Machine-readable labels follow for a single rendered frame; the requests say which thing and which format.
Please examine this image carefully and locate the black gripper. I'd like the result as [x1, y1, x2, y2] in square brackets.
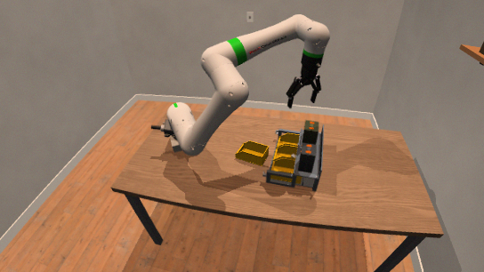
[286, 65, 321, 108]

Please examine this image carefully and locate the grey metal shelf rack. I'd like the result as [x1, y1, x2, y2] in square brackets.
[262, 125, 324, 191]

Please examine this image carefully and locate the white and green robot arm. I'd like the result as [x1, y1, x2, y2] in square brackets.
[151, 14, 330, 156]

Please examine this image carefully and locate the yellow bin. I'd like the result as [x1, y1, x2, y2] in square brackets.
[235, 141, 269, 166]
[277, 133, 300, 148]
[273, 145, 298, 161]
[270, 157, 302, 184]

